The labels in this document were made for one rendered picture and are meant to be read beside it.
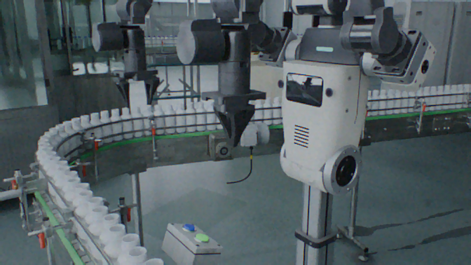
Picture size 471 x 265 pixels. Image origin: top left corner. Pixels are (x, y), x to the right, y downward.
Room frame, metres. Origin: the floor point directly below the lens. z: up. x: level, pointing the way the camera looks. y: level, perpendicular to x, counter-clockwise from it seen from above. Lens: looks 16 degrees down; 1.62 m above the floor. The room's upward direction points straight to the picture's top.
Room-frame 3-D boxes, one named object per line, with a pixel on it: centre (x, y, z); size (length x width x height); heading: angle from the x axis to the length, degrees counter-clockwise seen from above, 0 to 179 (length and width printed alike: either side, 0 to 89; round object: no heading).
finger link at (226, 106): (0.68, 0.02, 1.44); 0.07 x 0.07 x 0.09; 36
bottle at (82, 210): (0.98, 0.41, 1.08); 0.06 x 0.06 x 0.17
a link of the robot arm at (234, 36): (0.69, 0.01, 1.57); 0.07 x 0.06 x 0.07; 128
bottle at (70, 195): (1.08, 0.48, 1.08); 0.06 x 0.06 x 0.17
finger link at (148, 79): (1.07, 0.26, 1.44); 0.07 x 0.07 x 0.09; 37
